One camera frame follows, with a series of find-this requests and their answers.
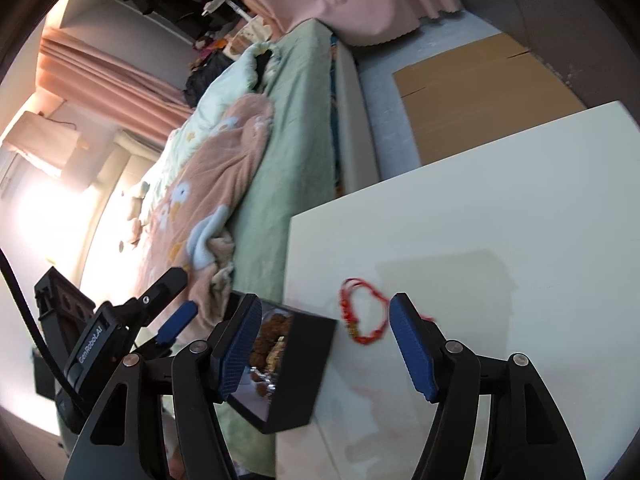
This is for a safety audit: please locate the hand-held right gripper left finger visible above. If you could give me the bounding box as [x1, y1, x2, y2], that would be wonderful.
[64, 293, 264, 480]

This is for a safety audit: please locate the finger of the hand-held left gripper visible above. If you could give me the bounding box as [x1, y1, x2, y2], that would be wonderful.
[155, 301, 198, 347]
[135, 267, 190, 318]

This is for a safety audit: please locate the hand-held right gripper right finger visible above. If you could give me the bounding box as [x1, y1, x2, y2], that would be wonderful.
[389, 293, 587, 480]

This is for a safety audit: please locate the brown seed bead bracelet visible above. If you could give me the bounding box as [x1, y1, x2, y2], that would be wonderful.
[249, 310, 295, 396]

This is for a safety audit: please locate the black jewelry box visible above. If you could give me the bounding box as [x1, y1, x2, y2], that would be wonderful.
[227, 292, 337, 435]

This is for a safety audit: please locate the red string bracelet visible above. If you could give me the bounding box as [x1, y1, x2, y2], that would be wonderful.
[340, 278, 436, 346]

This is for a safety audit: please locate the beige plush toy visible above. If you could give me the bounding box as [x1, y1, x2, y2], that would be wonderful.
[124, 182, 152, 243]

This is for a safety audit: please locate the pink printed blanket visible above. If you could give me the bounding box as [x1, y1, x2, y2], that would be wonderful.
[135, 95, 276, 321]

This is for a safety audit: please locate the green bed sheet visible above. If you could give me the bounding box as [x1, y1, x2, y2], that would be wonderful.
[215, 20, 346, 478]

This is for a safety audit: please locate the pink covered air conditioner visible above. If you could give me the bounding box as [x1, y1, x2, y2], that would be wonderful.
[2, 109, 85, 173]

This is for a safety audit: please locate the light green quilt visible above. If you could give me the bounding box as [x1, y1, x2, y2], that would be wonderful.
[140, 42, 281, 201]

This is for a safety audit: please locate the dark clothes pile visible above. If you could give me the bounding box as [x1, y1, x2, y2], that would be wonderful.
[184, 50, 236, 106]

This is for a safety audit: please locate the pink pleated curtain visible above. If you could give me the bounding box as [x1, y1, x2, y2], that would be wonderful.
[39, 27, 196, 146]

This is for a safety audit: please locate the beige bed base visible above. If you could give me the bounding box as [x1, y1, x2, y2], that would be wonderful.
[332, 40, 381, 196]

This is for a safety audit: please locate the brown cardboard sheet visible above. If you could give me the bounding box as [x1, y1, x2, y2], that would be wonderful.
[392, 32, 588, 167]

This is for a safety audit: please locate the black cable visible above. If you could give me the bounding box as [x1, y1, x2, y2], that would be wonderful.
[0, 247, 88, 411]

